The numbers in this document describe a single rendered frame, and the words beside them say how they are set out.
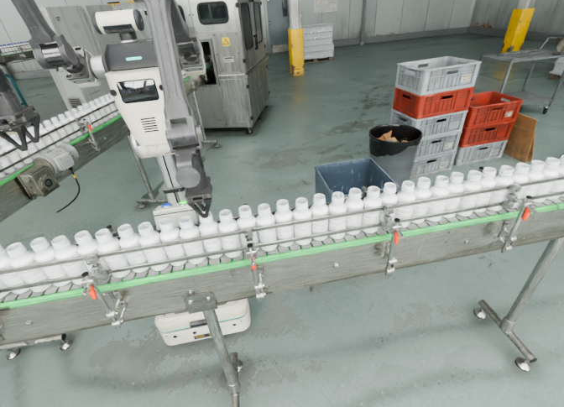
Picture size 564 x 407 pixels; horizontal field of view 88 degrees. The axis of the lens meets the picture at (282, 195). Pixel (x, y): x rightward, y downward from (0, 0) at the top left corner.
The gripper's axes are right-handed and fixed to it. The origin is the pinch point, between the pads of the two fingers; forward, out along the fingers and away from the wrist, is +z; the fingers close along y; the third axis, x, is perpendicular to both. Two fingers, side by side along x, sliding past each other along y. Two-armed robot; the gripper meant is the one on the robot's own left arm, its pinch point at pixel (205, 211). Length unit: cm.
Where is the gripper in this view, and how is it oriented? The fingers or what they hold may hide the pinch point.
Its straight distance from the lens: 90.8
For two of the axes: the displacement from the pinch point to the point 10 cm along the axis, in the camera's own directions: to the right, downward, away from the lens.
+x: -9.8, 1.6, -1.1
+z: 0.7, 8.4, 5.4
